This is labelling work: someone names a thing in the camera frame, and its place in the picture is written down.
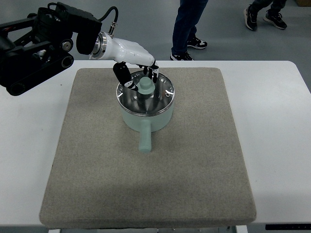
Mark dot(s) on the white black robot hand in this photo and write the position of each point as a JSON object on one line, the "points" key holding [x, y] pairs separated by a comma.
{"points": [[124, 51]]}

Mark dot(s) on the glass lid with green knob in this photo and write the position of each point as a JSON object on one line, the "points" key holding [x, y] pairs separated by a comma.
{"points": [[150, 99]]}

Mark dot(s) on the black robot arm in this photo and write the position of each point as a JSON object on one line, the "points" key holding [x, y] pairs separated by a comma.
{"points": [[35, 49]]}

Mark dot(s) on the mint green saucepan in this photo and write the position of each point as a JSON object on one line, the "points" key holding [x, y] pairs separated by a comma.
{"points": [[145, 125]]}

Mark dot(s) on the person in dark jeans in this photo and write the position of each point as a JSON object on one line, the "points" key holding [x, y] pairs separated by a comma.
{"points": [[184, 32]]}

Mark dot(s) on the grey felt mat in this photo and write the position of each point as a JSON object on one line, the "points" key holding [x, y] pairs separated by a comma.
{"points": [[189, 174]]}

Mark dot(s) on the cardboard box corner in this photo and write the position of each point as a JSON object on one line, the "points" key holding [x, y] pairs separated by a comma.
{"points": [[303, 3]]}

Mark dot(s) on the black control panel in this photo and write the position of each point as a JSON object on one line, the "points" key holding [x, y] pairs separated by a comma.
{"points": [[287, 227]]}

